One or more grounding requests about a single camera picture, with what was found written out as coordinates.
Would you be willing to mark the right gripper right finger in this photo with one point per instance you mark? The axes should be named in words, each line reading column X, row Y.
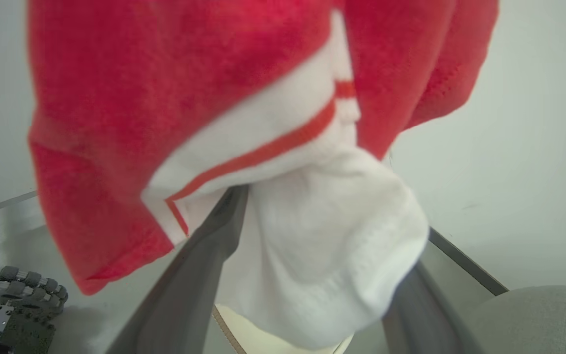
column 423, row 319

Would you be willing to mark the red and white garment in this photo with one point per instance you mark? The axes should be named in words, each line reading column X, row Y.
column 189, row 98

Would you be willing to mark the dark baseboard strip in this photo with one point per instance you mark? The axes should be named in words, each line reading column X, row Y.
column 469, row 265

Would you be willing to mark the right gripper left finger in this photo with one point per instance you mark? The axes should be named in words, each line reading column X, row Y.
column 184, row 295

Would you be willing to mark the cream perforated laundry basket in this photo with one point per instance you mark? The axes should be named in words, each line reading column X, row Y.
column 263, row 343

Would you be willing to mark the grey fabric sofa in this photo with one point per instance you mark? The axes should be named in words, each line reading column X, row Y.
column 548, row 324

